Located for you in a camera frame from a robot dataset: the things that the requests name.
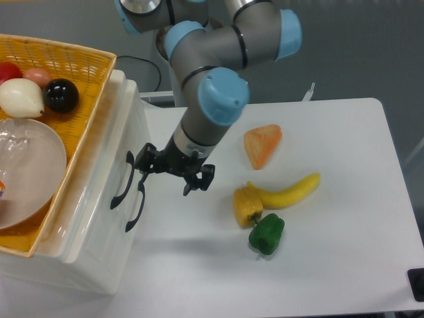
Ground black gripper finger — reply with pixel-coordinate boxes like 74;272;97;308
134;142;159;184
183;164;215;195

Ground yellow woven basket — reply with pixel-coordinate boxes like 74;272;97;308
1;34;117;258

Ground yellow bell pepper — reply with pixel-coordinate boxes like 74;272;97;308
233;187;264;228

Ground black floor cable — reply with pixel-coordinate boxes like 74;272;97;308
115;54;162;93

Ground red tomato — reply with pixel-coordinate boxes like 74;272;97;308
0;62;23;85

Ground green bell pepper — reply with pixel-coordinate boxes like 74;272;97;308
248;213;286;256

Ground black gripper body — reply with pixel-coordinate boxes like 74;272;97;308
155;137;203;177

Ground yellow banana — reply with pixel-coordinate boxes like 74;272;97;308
246;173;321;210

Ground black table corner object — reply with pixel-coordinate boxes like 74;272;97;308
407;268;424;302

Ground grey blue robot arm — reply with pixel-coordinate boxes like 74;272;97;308
115;1;302;193

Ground clear plastic bag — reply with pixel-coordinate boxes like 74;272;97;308
1;119;29;199

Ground pink round fruit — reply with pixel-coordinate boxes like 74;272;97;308
23;68;53;89

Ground white drawer cabinet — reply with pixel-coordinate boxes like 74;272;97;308
1;70;150;294

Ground black ball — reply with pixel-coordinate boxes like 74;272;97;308
42;78;80;113

